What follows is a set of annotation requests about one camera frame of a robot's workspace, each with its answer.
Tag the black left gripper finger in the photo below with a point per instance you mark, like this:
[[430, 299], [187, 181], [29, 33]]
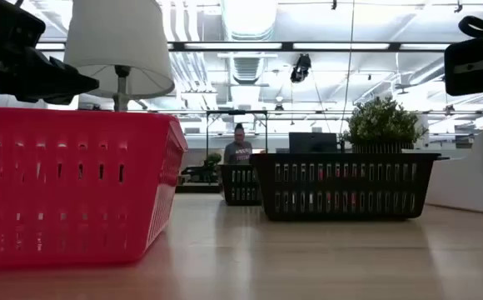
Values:
[[60, 100], [64, 79]]

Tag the small black plastic slotted basket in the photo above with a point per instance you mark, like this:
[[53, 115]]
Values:
[[229, 170]]

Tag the table lamp with white shade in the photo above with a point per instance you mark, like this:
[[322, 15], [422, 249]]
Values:
[[116, 41]]

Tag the green potted plant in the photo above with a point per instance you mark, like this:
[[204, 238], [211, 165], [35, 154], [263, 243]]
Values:
[[381, 121]]

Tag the red plastic slotted basket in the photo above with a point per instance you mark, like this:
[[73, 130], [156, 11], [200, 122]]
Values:
[[79, 200]]

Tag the dark low platform table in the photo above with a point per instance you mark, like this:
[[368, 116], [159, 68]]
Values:
[[197, 188]]

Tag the small green plant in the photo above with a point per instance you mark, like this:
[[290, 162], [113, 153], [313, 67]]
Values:
[[213, 159]]

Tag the black computer monitor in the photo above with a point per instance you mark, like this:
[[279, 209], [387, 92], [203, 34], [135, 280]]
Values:
[[312, 143]]

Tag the person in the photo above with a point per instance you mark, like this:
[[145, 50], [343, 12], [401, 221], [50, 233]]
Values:
[[238, 152]]

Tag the black hanging camera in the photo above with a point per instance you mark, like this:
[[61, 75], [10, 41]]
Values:
[[301, 66]]

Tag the black horizontal frame beam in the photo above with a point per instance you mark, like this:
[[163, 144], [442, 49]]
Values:
[[233, 46]]

